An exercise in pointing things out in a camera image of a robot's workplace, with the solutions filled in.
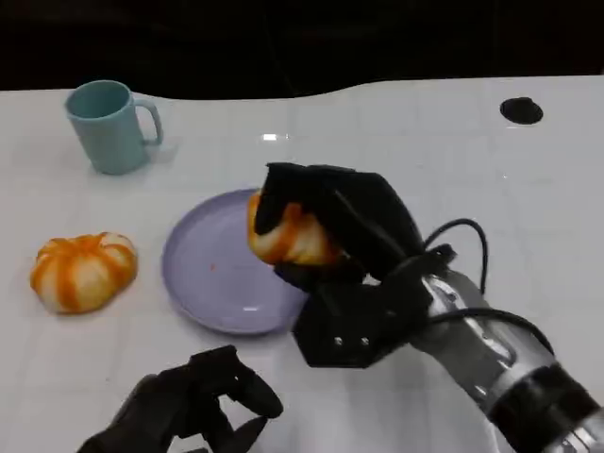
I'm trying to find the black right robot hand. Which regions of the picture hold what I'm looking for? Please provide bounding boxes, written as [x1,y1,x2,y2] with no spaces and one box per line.
[256,162,427,293]

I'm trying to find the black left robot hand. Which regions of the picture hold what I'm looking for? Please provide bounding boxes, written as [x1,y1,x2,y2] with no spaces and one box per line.
[75,344,285,453]

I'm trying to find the orange and white bread roll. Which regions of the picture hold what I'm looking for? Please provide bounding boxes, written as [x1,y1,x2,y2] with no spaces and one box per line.
[29,231,139,315]
[246,191,349,267]

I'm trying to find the lilac plate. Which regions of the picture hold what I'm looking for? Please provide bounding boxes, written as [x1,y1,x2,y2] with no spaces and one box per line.
[161,188,310,337]

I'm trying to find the pale green mug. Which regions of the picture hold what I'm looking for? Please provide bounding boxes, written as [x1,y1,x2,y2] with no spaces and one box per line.
[64,79,165,176]

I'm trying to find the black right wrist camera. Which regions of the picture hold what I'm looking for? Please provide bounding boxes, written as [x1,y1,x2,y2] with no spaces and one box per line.
[291,276,428,370]

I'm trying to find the black looping arm cable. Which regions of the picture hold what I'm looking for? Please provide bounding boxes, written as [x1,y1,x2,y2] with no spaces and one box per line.
[427,306,556,361]
[422,217,490,296]

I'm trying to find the black table cable grommet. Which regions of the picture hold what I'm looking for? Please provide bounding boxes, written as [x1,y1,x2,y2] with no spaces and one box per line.
[498,96,545,126]

